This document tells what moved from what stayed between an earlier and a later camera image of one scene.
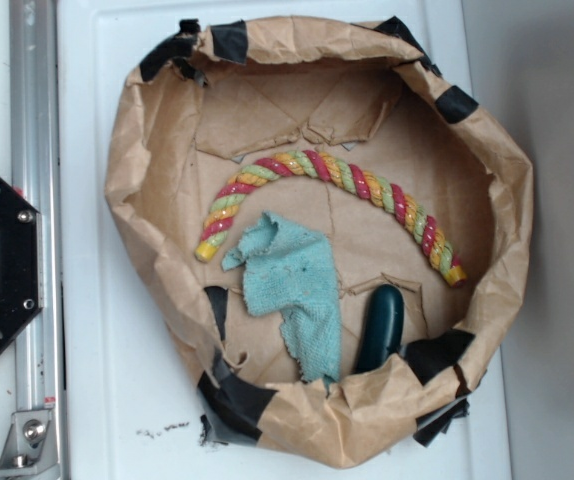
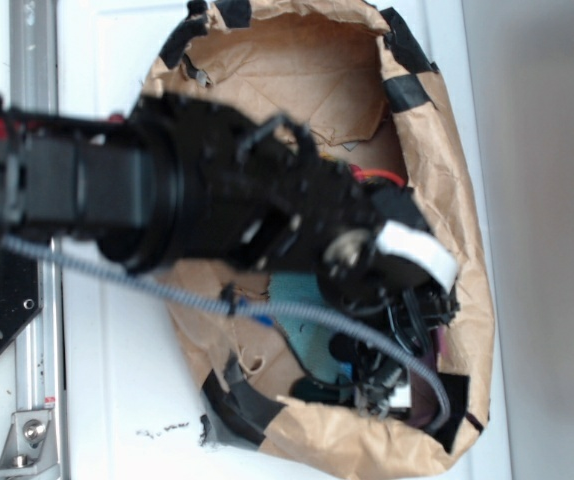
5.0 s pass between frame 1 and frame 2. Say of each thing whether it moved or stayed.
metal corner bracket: stayed
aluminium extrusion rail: stayed
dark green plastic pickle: moved
